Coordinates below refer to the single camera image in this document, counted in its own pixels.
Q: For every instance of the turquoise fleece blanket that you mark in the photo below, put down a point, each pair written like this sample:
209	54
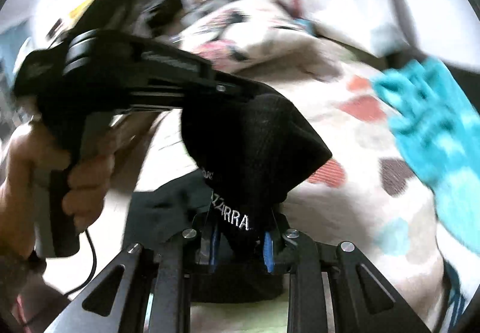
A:
437	132

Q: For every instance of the heart-patterned quilt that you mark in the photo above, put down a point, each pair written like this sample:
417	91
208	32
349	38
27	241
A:
367	193

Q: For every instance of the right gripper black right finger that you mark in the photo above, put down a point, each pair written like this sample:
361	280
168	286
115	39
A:
333	282

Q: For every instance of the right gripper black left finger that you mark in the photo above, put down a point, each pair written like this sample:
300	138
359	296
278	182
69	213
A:
144	290

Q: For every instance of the black pants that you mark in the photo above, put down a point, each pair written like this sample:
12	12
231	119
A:
249	156

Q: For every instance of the person's left hand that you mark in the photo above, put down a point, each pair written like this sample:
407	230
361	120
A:
32	148

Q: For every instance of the floral girl cushion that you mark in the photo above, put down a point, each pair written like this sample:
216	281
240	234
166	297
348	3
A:
244	33

